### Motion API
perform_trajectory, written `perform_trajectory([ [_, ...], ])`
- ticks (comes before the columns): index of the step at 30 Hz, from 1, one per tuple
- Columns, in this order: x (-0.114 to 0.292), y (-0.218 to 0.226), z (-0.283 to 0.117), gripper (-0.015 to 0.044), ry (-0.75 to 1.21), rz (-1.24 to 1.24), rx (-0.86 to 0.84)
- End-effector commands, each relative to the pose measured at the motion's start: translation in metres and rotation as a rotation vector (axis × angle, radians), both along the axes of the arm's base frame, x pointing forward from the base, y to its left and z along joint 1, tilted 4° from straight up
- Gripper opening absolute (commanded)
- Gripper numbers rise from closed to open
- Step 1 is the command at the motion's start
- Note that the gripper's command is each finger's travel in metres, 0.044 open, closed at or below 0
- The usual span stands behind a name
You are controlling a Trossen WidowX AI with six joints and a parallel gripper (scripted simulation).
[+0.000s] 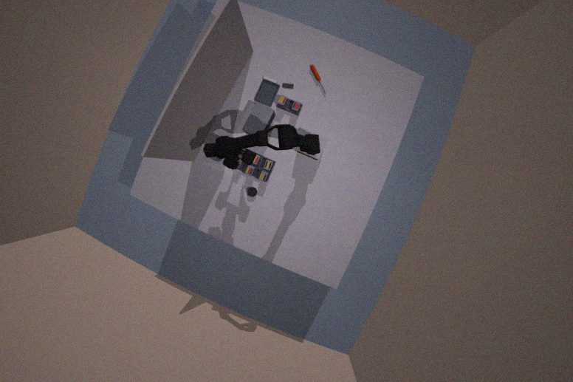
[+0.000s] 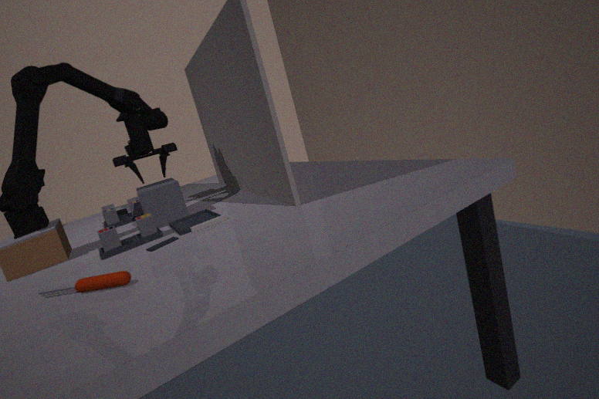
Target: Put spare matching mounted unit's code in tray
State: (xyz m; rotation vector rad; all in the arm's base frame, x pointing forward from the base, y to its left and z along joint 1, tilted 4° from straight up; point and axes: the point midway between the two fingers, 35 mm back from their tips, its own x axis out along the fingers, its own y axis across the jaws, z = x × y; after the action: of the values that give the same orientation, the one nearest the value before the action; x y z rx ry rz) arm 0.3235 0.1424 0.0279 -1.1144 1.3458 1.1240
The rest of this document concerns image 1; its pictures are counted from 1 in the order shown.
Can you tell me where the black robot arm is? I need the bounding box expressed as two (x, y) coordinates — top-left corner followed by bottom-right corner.
(203, 124), (320, 170)

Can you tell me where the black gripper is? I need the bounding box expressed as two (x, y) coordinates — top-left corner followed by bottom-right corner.
(231, 149), (256, 165)

